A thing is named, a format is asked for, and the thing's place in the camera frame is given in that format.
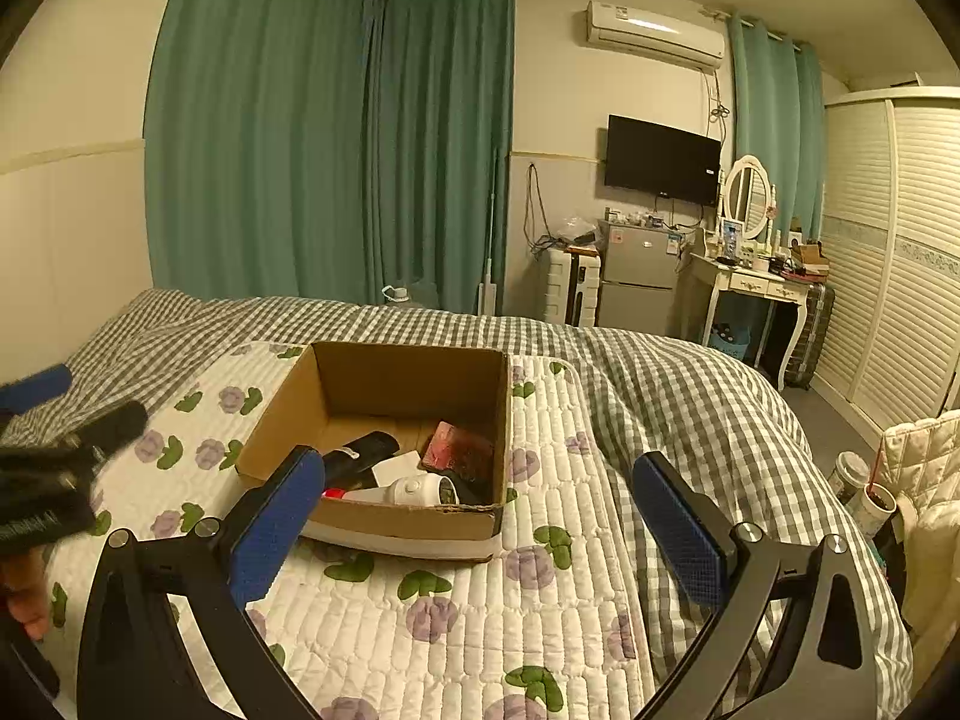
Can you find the black remote control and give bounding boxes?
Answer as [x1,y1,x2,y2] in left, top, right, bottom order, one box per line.
[322,431,400,491]

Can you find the white plastic bottle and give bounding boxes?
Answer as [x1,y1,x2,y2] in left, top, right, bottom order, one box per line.
[343,473,459,509]

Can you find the pink booklet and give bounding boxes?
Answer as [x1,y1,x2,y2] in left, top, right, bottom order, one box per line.
[420,421,493,483]

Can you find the white cube charger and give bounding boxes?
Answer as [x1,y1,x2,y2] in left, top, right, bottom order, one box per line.
[373,450,423,488]

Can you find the person left hand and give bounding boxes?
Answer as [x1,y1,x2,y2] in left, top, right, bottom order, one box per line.
[2,548,49,642]

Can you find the cream quilted cushion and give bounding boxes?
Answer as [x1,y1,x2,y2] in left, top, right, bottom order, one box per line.
[872,406,960,639]

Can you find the white floral quilted mat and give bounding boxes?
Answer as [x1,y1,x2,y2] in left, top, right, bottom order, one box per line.
[44,341,654,718]

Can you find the brown cardboard box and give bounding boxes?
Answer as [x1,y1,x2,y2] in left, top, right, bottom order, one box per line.
[238,341,509,562]

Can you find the grey checked duvet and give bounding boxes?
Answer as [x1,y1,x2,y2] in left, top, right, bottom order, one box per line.
[8,289,913,718]

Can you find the teal curtain left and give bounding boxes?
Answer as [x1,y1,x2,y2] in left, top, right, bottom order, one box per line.
[143,0,514,312]

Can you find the teal curtain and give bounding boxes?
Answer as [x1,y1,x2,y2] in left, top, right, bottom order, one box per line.
[727,15,825,241]
[143,0,514,312]

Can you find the dark checked suitcase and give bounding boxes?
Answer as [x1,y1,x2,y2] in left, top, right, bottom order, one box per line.
[784,283,835,388]

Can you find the white broom stick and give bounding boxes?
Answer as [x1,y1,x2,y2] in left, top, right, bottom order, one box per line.
[477,146,500,316]

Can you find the white dressing table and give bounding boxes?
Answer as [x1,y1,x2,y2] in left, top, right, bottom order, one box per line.
[669,250,818,390]

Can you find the grey mini fridge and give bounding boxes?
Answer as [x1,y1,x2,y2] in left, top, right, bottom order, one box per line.
[597,221,682,335]

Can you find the white suitcase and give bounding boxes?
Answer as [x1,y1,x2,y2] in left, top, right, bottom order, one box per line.
[540,247,602,327]

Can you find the white oval vanity mirror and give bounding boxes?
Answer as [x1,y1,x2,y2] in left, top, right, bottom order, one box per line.
[721,154,778,239]

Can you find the white wardrobe sliding doors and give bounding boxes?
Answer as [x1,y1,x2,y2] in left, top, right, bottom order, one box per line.
[815,86,958,431]

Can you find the teal curtain right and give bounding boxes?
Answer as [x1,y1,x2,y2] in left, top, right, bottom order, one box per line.
[727,15,825,241]

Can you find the white air conditioner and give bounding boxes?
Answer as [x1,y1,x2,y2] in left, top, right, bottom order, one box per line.
[586,0,726,71]

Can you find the black wall television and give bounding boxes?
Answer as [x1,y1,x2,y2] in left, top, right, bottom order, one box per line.
[604,114,722,206]

